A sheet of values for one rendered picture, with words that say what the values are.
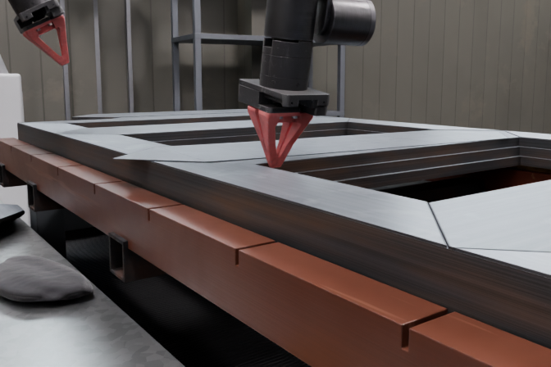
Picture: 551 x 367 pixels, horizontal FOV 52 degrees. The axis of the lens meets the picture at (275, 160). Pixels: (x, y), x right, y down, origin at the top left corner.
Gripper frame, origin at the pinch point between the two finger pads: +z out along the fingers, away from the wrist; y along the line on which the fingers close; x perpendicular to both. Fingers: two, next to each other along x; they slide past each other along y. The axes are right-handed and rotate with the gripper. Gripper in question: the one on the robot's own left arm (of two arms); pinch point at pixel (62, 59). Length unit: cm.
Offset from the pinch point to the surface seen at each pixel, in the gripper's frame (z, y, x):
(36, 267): 22.3, -21.5, 20.1
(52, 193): 18.1, -4.4, 13.1
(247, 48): 64, 315, -173
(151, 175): 15.8, -34.5, 2.4
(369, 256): 19, -72, -2
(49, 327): 24.7, -36.3, 21.4
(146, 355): 28, -48, 14
